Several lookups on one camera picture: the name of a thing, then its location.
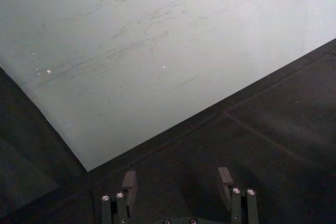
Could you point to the plain pale wall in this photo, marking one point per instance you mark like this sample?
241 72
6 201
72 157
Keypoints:
147 51

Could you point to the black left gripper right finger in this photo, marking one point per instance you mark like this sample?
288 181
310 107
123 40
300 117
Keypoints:
237 203

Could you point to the black table cloth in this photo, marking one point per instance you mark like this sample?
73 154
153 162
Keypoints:
236 142

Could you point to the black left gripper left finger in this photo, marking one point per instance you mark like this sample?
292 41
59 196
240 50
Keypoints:
124 203

